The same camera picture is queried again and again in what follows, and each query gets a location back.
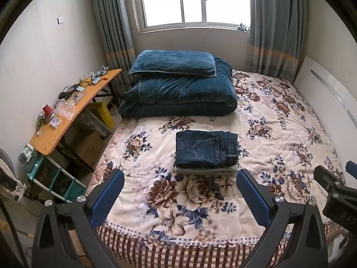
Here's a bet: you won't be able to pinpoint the folded teal velvet quilt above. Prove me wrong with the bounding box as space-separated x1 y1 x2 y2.
118 57 239 118

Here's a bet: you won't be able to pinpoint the clear plastic bag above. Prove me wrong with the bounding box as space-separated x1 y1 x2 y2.
54 97 76 118

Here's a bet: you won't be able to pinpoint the teal velvet pillow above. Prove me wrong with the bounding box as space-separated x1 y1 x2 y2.
128 50 217 77

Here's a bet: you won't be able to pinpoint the white headboard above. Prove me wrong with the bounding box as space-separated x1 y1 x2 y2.
293 55 357 147

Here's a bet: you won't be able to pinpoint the wooden desk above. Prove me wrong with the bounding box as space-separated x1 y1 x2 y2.
29 68 123 171

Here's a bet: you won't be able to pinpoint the window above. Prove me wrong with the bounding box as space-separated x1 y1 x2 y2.
131 0 252 35

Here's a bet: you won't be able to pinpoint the yellow box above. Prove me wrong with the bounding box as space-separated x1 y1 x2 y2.
89 101 115 135

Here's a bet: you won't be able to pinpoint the grey-green curtain with orange band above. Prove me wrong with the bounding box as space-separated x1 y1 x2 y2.
91 0 137 97
247 0 309 84

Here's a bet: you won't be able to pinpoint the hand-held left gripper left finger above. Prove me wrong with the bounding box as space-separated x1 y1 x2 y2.
32 168 125 268

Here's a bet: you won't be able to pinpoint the red paper cup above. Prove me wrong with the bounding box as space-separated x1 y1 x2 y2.
42 103 55 118

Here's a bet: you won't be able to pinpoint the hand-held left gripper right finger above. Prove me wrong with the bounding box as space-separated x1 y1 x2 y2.
236 168 328 268

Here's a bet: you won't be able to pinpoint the floral blanket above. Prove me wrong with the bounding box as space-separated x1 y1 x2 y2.
86 69 347 267

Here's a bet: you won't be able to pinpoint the black cable bundle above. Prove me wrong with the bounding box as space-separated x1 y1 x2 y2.
57 83 82 100

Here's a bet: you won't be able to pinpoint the cardboard box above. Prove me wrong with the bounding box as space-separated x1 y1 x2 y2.
66 128 106 171

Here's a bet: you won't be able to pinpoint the folded grey pants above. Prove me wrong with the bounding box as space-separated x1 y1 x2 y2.
174 128 239 177

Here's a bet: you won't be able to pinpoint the teal storage rack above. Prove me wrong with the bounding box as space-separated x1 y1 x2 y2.
18 142 87 203

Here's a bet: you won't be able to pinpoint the blue denim pants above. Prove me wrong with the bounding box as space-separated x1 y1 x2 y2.
174 130 240 170

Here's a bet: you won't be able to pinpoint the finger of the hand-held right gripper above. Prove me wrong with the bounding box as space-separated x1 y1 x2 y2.
345 160 357 179
313 165 357 195

